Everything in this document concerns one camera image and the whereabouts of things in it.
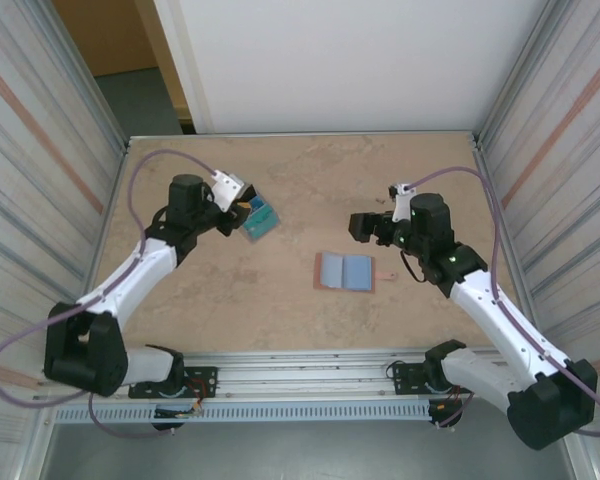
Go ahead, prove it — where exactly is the teal credit card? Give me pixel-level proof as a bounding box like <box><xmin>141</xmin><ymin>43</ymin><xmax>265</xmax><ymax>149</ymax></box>
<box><xmin>243</xmin><ymin>208</ymin><xmax>280</xmax><ymax>242</ymax></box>

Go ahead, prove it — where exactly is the clear acrylic card stand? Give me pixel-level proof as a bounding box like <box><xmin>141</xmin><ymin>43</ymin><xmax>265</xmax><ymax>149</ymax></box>
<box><xmin>238</xmin><ymin>192</ymin><xmax>282</xmax><ymax>245</ymax></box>

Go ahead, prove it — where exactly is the translucent corrugated side panel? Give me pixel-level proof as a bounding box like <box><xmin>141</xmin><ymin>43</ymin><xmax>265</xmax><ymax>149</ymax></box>
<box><xmin>0</xmin><ymin>0</ymin><xmax>131</xmax><ymax>480</ymax></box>
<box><xmin>472</xmin><ymin>0</ymin><xmax>600</xmax><ymax>480</ymax></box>

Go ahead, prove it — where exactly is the white partition board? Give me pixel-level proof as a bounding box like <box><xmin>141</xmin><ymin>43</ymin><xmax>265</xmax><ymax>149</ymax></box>
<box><xmin>152</xmin><ymin>0</ymin><xmax>554</xmax><ymax>136</ymax></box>

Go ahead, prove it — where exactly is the brown wooden panel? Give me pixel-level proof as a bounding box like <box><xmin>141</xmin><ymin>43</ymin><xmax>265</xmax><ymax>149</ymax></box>
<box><xmin>52</xmin><ymin>0</ymin><xmax>194</xmax><ymax>124</ymax></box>

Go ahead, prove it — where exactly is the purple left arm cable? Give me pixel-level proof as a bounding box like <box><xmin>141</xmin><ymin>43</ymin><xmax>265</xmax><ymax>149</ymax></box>
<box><xmin>0</xmin><ymin>148</ymin><xmax>220</xmax><ymax>440</ymax></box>

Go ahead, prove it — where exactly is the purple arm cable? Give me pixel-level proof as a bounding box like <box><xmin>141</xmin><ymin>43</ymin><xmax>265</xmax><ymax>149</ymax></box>
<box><xmin>407</xmin><ymin>166</ymin><xmax>600</xmax><ymax>436</ymax></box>
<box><xmin>0</xmin><ymin>148</ymin><xmax>220</xmax><ymax>440</ymax></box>

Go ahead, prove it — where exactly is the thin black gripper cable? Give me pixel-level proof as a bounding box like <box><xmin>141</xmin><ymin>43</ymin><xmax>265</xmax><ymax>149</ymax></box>
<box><xmin>399</xmin><ymin>249</ymin><xmax>429</xmax><ymax>284</ymax></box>

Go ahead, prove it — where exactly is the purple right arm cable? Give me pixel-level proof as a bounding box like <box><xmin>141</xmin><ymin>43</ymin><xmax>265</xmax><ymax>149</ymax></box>
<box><xmin>407</xmin><ymin>166</ymin><xmax>600</xmax><ymax>436</ymax></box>

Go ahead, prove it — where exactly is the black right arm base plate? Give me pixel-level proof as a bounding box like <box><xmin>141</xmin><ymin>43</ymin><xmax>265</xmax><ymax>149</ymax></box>
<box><xmin>388</xmin><ymin>362</ymin><xmax>481</xmax><ymax>396</ymax></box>

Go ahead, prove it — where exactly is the aluminium mounting rail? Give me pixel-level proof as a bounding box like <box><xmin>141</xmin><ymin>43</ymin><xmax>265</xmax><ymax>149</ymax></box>
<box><xmin>33</xmin><ymin>348</ymin><xmax>579</xmax><ymax>407</ymax></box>

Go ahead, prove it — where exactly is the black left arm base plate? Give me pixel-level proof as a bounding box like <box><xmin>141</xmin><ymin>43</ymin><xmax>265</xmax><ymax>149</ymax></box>
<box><xmin>128</xmin><ymin>366</ymin><xmax>219</xmax><ymax>400</ymax></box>

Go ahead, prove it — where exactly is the red orange wire bundle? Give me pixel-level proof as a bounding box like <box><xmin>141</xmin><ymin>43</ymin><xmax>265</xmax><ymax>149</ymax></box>
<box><xmin>429</xmin><ymin>382</ymin><xmax>479</xmax><ymax>417</ymax></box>
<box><xmin>182</xmin><ymin>378</ymin><xmax>217</xmax><ymax>417</ymax></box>

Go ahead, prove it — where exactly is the grey slotted cable duct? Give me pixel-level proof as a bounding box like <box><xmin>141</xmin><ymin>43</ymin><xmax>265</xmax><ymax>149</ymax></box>
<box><xmin>53</xmin><ymin>402</ymin><xmax>431</xmax><ymax>425</ymax></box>

